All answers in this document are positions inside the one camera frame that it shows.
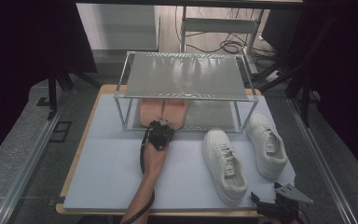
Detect person's right hand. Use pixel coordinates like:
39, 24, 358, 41
268, 214, 304, 224

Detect grey metal shoe rack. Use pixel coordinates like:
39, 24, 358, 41
114, 50, 259, 134

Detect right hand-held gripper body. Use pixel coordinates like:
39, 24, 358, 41
255, 182, 313, 223

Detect white sneaker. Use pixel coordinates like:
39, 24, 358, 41
245, 111, 289, 180
202, 128, 249, 204

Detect aluminium rail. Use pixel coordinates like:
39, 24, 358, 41
0, 92, 68, 224
287, 97, 358, 224

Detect dark curtain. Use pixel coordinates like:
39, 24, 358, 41
0, 0, 98, 172
299, 0, 358, 188

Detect white panel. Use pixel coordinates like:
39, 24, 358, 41
76, 3, 161, 52

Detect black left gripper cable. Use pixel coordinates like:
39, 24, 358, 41
127, 127, 157, 224

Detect black tripod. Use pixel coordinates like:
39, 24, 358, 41
36, 60, 101, 121

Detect black floor bracket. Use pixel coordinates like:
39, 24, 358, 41
48, 120, 73, 144

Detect black metal stand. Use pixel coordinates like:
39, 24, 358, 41
255, 59, 322, 129

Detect pale blue foam mat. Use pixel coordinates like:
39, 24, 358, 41
62, 92, 296, 213

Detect white metal stand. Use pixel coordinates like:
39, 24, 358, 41
180, 6, 266, 76

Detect pink slipper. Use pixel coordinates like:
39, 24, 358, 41
139, 99, 164, 128
162, 99, 189, 129

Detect bundle of black cables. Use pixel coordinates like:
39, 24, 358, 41
174, 6, 278, 61

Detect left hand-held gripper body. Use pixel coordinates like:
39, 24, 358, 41
145, 117, 175, 151

